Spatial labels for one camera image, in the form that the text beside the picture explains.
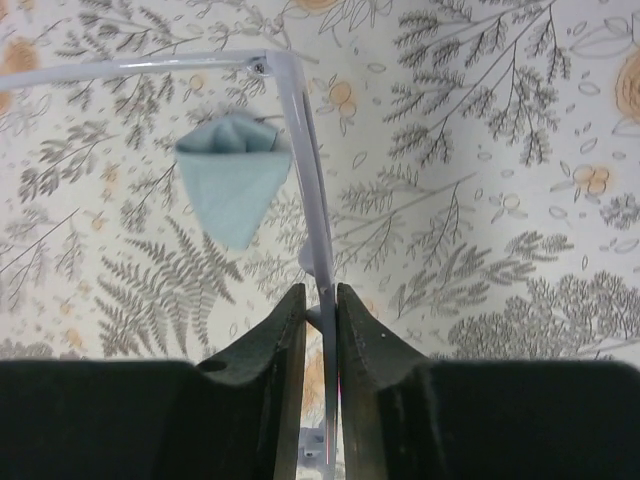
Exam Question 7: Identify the floral tablecloth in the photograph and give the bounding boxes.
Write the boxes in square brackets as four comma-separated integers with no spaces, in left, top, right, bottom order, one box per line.
[1,1,639,364]

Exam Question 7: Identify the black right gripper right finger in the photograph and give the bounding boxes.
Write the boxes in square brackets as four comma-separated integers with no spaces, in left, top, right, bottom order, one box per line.
[337,284,639,479]

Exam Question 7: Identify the white frame sunglasses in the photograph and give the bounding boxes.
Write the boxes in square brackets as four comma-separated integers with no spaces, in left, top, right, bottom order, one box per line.
[1,49,339,479]

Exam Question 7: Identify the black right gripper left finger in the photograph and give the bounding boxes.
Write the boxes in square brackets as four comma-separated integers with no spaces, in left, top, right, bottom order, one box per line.
[1,284,306,479]

